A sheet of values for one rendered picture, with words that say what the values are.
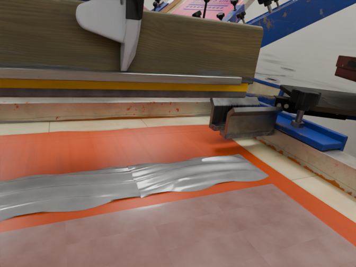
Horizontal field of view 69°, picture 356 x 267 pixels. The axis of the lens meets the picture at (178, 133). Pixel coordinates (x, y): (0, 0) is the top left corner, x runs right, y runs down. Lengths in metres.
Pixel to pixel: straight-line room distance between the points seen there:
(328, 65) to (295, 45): 0.42
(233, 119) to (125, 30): 0.21
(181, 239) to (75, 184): 0.13
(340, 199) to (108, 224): 0.27
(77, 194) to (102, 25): 0.17
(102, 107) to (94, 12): 0.26
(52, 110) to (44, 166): 0.16
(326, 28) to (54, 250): 2.58
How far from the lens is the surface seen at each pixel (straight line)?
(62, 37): 0.29
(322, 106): 0.96
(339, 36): 2.56
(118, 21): 0.28
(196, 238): 0.25
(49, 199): 0.28
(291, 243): 0.28
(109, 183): 0.30
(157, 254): 0.23
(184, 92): 0.34
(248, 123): 0.42
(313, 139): 0.42
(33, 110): 0.50
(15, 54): 0.30
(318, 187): 0.39
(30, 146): 0.41
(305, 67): 2.71
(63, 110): 0.50
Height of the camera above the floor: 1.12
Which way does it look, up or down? 21 degrees down
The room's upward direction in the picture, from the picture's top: 6 degrees clockwise
